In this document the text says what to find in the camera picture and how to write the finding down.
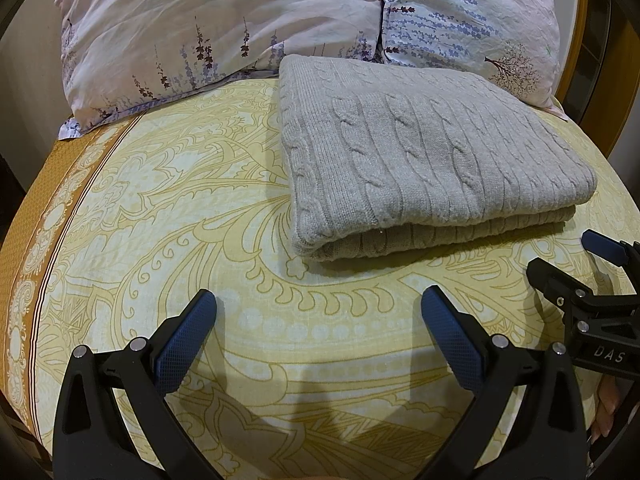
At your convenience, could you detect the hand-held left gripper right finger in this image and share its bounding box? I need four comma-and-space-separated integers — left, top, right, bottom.
421, 286, 589, 480

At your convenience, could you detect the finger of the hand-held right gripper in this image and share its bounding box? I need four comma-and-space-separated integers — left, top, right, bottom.
582, 229, 640, 270
526, 257, 640, 320

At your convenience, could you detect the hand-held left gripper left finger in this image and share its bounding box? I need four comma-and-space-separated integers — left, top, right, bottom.
52, 289, 226, 480

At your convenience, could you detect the grey cable-knit sweater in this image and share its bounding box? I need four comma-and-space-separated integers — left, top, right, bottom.
277, 54, 600, 264

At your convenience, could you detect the person's right hand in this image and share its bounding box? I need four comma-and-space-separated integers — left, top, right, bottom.
591, 376, 625, 440

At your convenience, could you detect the yellow patterned bed sheet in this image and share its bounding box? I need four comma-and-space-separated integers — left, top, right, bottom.
0, 76, 640, 480

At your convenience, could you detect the floral print pillow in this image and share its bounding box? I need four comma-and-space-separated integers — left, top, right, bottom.
55, 0, 569, 142

